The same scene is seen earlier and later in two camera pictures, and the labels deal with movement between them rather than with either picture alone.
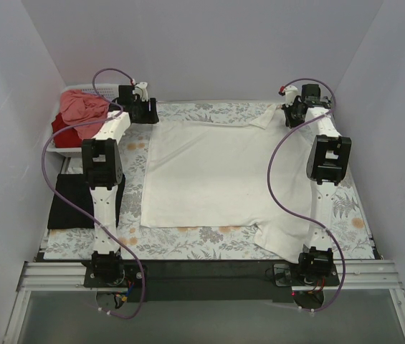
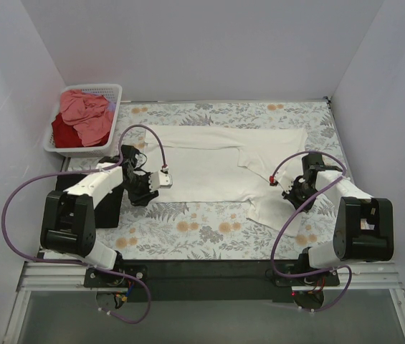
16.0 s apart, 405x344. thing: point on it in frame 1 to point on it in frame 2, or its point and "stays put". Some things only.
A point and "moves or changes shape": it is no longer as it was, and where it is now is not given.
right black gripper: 291,115 to 293,196
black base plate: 210,282 stays put
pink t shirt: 77,106 stays put
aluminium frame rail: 69,276 stays put
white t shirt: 218,175 moves or changes shape
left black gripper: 148,112 to 144,193
